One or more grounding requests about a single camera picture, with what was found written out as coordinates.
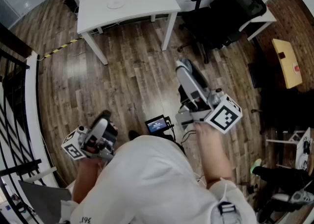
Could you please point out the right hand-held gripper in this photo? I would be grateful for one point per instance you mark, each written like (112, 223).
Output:
(220, 115)

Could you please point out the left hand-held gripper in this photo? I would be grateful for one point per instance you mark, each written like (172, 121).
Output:
(72, 148)

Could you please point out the clear glass plate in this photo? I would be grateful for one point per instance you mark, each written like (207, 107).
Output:
(115, 3)

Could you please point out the person's right forearm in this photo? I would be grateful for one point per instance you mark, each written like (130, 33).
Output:
(213, 154)

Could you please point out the person's left forearm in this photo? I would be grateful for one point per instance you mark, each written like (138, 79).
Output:
(84, 181)

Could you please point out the person's right hand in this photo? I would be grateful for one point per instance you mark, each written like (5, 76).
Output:
(198, 100)

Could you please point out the person's left hand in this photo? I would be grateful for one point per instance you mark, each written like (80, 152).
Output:
(91, 147)

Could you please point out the person's black shoe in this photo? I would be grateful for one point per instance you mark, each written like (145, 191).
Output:
(133, 134)
(182, 93)

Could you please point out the small black monitor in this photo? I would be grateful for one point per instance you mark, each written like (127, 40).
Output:
(155, 125)

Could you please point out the black flat panel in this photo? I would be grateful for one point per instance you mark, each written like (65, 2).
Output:
(257, 76)

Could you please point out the person's white shirt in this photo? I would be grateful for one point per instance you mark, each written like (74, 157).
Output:
(152, 181)

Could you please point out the black office chair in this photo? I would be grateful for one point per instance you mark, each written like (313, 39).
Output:
(235, 9)

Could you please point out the small dark block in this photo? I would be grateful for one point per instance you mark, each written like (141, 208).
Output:
(281, 54)

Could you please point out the black metal railing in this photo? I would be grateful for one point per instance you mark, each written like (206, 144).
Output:
(22, 166)

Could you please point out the black upholstered seat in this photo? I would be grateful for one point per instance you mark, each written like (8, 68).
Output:
(282, 110)

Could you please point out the yellow wooden board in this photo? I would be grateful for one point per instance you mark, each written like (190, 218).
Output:
(287, 73)

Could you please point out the yellow black striped tape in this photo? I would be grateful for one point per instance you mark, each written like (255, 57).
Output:
(64, 45)

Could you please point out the grey flat board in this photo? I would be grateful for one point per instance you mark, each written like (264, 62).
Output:
(44, 201)

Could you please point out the red round button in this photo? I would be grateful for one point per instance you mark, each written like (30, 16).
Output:
(296, 67)

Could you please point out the white printed poster board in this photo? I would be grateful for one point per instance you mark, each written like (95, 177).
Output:
(304, 152)

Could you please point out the black bag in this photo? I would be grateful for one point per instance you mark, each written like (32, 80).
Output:
(71, 0)

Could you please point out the white metal frame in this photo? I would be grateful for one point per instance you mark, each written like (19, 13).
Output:
(282, 141)

